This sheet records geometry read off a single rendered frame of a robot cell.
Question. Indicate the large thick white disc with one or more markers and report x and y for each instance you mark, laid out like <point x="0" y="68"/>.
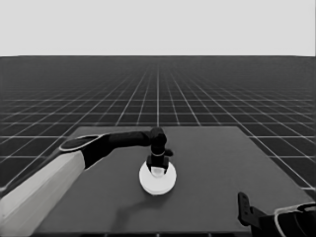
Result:
<point x="148" y="183"/>

